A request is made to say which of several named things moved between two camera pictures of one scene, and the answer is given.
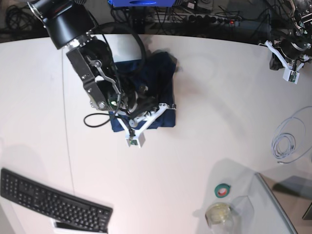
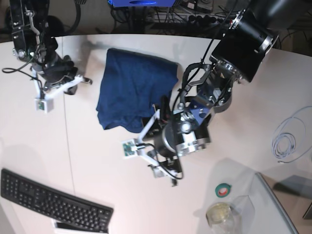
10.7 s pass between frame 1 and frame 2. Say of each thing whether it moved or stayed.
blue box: stayed
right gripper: moved
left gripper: moved
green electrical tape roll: stayed
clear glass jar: stayed
